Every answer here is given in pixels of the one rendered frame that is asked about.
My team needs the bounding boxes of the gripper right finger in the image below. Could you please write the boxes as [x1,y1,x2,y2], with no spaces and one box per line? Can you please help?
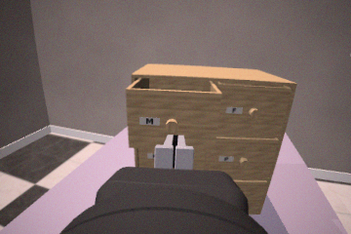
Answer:
[175,136,194,170]

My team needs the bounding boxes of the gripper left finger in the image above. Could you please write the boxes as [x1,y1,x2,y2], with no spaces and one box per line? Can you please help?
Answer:
[154,135,176,169]

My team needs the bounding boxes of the small wooden chest of drawers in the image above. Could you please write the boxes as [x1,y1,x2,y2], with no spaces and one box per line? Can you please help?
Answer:
[132,64,297,215]

